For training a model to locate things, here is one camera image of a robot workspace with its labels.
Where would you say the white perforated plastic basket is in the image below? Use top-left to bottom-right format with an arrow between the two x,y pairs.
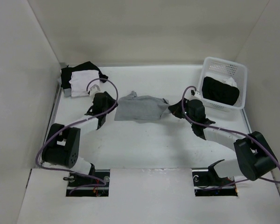
195,57 -> 248,111

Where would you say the folded white tank top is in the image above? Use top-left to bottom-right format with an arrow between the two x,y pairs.
69,70 -> 100,98

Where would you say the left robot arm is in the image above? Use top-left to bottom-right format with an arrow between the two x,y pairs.
41,91 -> 118,186

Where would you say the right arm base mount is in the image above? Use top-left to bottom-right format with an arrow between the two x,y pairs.
192,169 -> 238,196

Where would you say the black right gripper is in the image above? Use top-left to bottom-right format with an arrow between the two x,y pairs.
168,98 -> 195,125

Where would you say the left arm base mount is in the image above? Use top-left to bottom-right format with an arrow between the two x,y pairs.
63,169 -> 111,197

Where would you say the folded black tank top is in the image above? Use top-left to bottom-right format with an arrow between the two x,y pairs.
61,61 -> 108,89

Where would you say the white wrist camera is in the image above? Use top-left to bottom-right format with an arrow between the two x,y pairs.
88,84 -> 100,97
191,90 -> 202,99

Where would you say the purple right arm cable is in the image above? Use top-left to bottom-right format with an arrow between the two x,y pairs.
181,85 -> 280,185

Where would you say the white garment in basket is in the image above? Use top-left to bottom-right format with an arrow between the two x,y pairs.
222,77 -> 237,88

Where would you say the black garment in basket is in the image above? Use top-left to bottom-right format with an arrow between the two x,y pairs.
202,77 -> 240,105

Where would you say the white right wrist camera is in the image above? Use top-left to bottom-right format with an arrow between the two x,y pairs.
191,90 -> 202,99

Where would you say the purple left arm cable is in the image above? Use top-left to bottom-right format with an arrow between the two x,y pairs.
35,78 -> 119,196

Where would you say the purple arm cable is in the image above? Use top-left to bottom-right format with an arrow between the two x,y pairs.
35,78 -> 119,196
181,85 -> 280,185

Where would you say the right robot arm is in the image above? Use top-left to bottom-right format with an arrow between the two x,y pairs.
168,98 -> 280,181

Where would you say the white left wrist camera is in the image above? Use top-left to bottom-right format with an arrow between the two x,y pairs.
88,84 -> 100,97

